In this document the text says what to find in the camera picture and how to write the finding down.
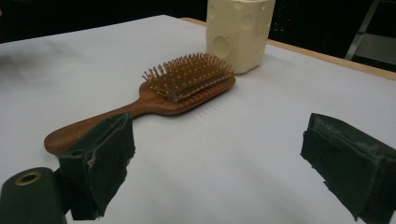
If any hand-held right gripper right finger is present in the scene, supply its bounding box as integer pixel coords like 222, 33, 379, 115
300, 112, 396, 224

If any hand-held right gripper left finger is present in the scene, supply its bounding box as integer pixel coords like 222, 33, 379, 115
54, 112, 136, 221

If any brown wooden hairbrush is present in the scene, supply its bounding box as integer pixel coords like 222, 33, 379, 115
43, 51, 236, 157

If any cream dimpled holder cup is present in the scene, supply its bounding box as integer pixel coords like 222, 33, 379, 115
205, 0, 276, 75

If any white table mat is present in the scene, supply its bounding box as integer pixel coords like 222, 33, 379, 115
0, 14, 396, 224

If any white metal stand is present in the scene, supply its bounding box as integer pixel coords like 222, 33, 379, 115
344, 0, 396, 73

